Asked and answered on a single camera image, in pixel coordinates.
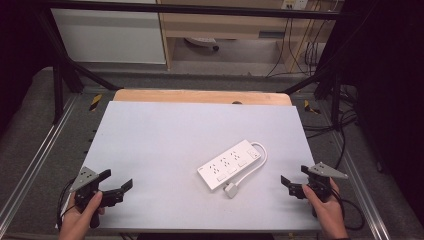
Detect black curtain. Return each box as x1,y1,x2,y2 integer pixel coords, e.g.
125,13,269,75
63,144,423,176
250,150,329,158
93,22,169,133
328,0,424,229
0,0,56,129

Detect person's left hand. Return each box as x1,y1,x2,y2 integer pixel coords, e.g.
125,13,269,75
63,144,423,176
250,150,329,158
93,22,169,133
58,190,106,240

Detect aluminium rail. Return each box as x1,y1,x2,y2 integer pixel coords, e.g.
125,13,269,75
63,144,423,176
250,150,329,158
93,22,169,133
0,95,80,228
328,131,392,240

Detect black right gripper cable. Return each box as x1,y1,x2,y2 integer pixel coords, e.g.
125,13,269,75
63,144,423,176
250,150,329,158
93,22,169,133
329,185,366,231

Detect wooden table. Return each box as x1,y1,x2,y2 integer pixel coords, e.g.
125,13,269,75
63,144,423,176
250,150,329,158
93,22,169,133
112,88,293,107

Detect white cabinet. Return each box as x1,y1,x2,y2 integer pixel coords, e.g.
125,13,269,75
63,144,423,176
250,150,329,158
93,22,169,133
50,7,167,65

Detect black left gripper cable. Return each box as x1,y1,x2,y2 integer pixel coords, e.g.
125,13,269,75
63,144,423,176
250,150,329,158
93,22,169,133
55,177,78,232

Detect black floor cables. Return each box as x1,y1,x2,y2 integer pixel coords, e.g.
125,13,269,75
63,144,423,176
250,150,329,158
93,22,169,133
302,84,360,140

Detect white power strip cable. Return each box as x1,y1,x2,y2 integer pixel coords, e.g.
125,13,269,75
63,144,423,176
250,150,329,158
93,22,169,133
233,141,269,188

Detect black hanging cables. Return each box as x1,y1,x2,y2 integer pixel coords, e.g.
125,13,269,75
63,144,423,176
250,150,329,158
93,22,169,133
265,16,323,78

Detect yellow black tape marker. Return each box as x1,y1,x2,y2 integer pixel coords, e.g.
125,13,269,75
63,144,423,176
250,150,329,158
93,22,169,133
303,99,322,115
88,93,103,112

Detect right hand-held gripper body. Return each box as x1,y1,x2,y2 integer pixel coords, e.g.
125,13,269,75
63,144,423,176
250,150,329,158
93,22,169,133
306,161,349,218

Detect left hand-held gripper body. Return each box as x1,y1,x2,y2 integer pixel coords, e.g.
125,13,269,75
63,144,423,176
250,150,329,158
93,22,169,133
69,165,101,230

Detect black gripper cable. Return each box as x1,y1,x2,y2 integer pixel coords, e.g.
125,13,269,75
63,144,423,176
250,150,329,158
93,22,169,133
55,177,78,232
329,185,366,231

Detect wooden desk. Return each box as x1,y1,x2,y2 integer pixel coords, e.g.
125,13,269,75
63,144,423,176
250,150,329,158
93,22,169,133
155,0,336,72

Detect white power plug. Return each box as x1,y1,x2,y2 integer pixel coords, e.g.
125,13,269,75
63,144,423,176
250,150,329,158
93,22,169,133
223,182,240,200

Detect person's right hand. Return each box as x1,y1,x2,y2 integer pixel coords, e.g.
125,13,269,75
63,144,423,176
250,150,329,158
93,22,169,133
302,177,350,240

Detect black metal frame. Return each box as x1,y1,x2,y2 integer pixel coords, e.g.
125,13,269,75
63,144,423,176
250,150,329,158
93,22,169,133
34,0,353,125

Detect white wall socket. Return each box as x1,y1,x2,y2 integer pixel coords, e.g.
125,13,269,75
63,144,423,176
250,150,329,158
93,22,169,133
281,0,309,11

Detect light grey table mat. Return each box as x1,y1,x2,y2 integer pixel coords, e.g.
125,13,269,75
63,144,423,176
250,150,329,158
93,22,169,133
79,101,323,233

